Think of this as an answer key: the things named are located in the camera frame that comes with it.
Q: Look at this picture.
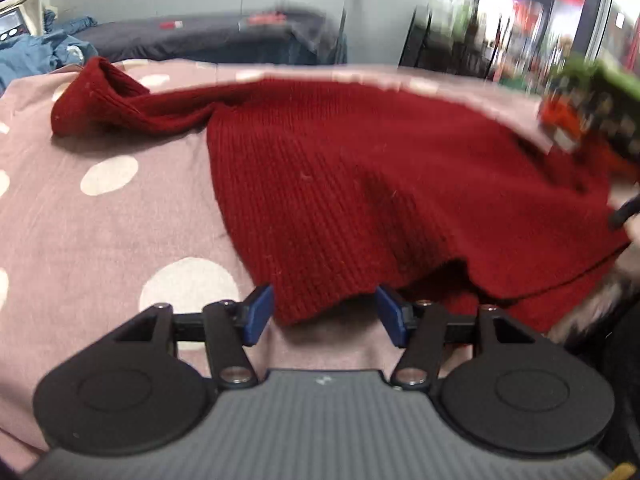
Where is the black wire rack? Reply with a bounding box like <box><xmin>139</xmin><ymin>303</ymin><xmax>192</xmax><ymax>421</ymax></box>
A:
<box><xmin>399</xmin><ymin>2</ymin><xmax>493</xmax><ymax>80</ymax></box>

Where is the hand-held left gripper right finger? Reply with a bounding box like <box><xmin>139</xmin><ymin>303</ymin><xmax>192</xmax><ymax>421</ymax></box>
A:
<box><xmin>375</xmin><ymin>285</ymin><xmax>540</xmax><ymax>391</ymax></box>

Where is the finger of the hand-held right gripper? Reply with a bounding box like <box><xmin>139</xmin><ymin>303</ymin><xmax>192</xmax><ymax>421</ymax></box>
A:
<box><xmin>607</xmin><ymin>194</ymin><xmax>640</xmax><ymax>231</ymax></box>

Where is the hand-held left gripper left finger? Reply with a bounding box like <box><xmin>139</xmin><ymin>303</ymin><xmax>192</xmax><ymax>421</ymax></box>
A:
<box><xmin>115</xmin><ymin>284</ymin><xmax>276</xmax><ymax>391</ymax></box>

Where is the pink polka dot bedsheet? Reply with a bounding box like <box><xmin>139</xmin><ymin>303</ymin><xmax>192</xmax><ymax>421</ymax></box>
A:
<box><xmin>0</xmin><ymin>57</ymin><xmax>640</xmax><ymax>472</ymax></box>

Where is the blue crumpled cloth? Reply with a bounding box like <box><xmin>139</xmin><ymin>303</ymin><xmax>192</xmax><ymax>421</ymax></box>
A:
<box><xmin>0</xmin><ymin>30</ymin><xmax>99</xmax><ymax>95</ymax></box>
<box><xmin>42</xmin><ymin>9</ymin><xmax>99</xmax><ymax>37</ymax></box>

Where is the red knitted cardigan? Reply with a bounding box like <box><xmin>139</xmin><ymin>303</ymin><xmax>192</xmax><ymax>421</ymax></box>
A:
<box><xmin>50</xmin><ymin>56</ymin><xmax>634</xmax><ymax>334</ymax></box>

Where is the white machine with display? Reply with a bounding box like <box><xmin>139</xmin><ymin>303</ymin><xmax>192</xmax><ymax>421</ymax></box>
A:
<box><xmin>0</xmin><ymin>0</ymin><xmax>51</xmax><ymax>42</ymax></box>

